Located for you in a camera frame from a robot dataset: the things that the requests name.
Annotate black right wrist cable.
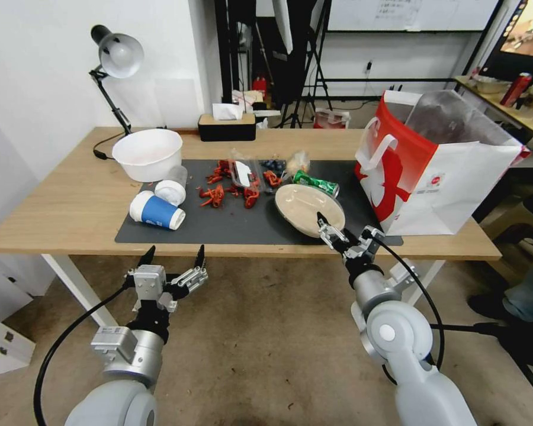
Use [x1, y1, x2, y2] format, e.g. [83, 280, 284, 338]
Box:
[372, 234, 446, 387]

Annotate red white bag on floor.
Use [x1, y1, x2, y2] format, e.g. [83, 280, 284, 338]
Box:
[313, 107, 352, 130]

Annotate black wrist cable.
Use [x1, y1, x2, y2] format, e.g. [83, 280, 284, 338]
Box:
[33, 279, 136, 426]
[372, 234, 446, 387]

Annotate white whiteboard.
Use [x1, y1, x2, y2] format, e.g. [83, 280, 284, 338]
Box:
[326, 0, 503, 33]

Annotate black tissue box wooden lid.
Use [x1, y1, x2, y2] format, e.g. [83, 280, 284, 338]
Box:
[198, 102, 257, 143]

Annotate red white delivery bag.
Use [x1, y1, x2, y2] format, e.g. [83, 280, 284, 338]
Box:
[354, 88, 531, 237]

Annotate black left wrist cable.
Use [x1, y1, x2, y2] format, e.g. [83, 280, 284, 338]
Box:
[33, 279, 136, 426]

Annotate clear plastic food wrapper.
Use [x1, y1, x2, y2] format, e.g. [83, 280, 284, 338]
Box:
[227, 150, 262, 192]

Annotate black stand base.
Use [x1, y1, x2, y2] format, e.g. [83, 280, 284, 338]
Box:
[429, 320, 533, 402]

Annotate clear plastic cup with lid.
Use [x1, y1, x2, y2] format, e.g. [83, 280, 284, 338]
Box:
[154, 164, 189, 206]

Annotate white cabinet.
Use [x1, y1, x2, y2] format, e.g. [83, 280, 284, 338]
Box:
[0, 255, 57, 380]

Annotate black lamp power cable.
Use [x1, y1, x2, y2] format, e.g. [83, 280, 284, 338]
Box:
[92, 131, 132, 161]

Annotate crumpled clear plastic bag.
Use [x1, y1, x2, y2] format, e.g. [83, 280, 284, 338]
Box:
[285, 150, 313, 175]

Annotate black table mat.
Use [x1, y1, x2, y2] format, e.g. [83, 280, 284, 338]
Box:
[115, 159, 404, 246]

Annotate wooden table with white legs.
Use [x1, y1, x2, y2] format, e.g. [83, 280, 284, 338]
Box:
[0, 127, 503, 330]

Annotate white paper bowl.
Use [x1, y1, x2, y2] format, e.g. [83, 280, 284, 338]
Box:
[111, 129, 184, 182]

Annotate beige disposable takeout box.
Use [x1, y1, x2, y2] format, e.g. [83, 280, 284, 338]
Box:
[274, 183, 347, 240]

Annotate person's leg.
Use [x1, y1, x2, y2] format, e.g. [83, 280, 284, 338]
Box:
[467, 256, 533, 324]

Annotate black camera tripod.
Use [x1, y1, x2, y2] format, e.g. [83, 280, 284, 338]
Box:
[278, 0, 335, 130]

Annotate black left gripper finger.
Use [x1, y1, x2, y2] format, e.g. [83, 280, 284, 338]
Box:
[173, 244, 209, 296]
[125, 245, 157, 285]

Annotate yellow side table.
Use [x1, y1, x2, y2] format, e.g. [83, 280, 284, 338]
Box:
[454, 75, 533, 139]

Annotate red crayfish shell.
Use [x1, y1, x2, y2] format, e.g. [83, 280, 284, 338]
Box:
[198, 183, 226, 210]
[241, 186, 262, 212]
[205, 160, 233, 185]
[262, 170, 282, 193]

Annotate red drink can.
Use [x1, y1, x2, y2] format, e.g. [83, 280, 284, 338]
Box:
[499, 72, 533, 108]

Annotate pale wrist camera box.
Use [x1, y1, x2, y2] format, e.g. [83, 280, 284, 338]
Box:
[133, 264, 166, 312]
[360, 225, 386, 244]

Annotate green drink can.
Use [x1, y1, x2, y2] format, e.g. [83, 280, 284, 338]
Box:
[293, 169, 340, 199]

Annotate black display screen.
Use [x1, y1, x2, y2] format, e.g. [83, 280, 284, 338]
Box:
[487, 0, 533, 83]

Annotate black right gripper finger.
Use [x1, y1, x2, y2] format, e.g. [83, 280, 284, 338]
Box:
[316, 212, 346, 246]
[333, 234, 363, 263]

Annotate blue white paper cup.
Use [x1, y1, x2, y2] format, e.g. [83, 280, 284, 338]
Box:
[129, 190, 187, 231]

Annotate black silver desk lamp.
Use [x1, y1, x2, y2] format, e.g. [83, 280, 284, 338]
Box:
[88, 24, 146, 135]

